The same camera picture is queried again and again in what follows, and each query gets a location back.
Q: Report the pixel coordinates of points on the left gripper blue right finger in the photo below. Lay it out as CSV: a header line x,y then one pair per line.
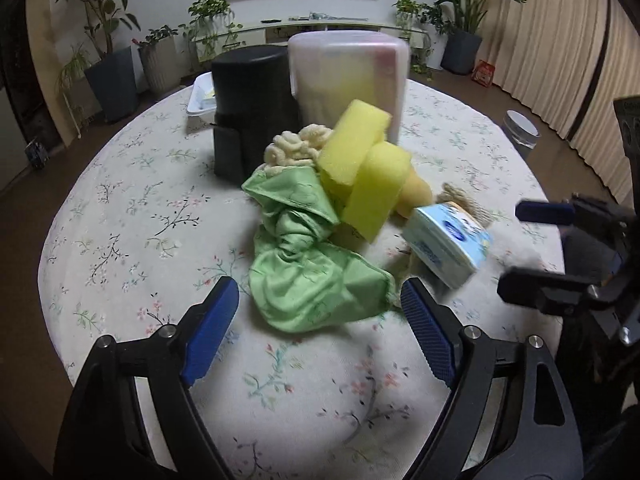
x,y
433,326

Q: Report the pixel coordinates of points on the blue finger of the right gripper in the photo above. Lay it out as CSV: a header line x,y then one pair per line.
x,y
548,292
553,214

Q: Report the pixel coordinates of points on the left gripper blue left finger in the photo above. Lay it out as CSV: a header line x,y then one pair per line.
x,y
204,326

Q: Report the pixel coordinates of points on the green microfiber cloth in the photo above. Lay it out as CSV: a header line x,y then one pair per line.
x,y
299,280

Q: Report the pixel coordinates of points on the beige woven rope coaster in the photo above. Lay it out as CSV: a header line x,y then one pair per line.
x,y
453,194

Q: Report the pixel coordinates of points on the blue cartoon tissue pack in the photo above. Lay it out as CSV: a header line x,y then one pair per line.
x,y
448,240

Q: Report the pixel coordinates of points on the tan peanut-shaped sponge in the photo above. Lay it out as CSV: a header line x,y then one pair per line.
x,y
415,193

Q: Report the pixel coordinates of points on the yellow thick sponge block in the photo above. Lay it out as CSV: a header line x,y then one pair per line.
x,y
376,189

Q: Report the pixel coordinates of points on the cream chenille noodle mitt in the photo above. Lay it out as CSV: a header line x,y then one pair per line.
x,y
289,149

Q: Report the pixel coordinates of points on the yellow rectangular sponge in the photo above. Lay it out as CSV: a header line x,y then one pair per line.
x,y
360,127

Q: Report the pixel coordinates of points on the grey cylindrical trash can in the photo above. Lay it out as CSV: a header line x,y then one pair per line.
x,y
521,132

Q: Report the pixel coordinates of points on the floral white tablecloth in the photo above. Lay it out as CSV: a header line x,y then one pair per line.
x,y
148,229

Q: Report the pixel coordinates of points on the red gift bag on floor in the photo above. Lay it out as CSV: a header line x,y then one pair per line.
x,y
484,73

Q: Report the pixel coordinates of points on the beige pleated curtain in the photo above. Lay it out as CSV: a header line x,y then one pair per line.
x,y
568,61

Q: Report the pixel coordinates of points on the large-leaf plant in dark pot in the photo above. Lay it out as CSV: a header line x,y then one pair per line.
x,y
462,20

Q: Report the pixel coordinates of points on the black cylindrical container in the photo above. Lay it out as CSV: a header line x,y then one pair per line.
x,y
254,103

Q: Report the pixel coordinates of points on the white plastic ribbed tray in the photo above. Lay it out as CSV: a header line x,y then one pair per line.
x,y
202,100

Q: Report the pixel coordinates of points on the small trailing plant right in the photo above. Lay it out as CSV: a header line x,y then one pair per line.
x,y
425,28

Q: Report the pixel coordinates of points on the blue patterned bag on floor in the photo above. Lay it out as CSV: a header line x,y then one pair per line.
x,y
36,154

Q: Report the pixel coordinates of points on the translucent plastic storage container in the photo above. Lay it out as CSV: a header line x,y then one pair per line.
x,y
331,68

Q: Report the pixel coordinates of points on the tall plant in dark pot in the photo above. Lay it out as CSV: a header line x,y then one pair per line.
x,y
111,78

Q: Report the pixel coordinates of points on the plant in ribbed grey pot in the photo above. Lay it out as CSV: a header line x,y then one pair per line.
x,y
159,59

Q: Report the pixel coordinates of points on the white low TV console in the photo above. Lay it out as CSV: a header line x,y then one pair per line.
x,y
280,31

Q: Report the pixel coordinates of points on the trailing pothos on stand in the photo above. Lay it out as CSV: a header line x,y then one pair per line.
x,y
211,29

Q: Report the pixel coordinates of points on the spider plant on white stand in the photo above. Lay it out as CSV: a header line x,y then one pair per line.
x,y
75,89

